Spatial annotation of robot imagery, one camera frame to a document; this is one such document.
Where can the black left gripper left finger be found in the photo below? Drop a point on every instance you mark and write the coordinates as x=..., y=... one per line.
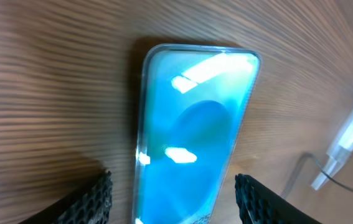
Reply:
x=89, y=204

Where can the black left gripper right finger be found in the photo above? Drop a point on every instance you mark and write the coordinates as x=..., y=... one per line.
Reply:
x=258, y=204

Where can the turquoise screen smartphone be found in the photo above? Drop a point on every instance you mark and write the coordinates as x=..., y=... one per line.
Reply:
x=192, y=104

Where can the white power strip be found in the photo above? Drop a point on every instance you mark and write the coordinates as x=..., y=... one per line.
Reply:
x=338, y=153

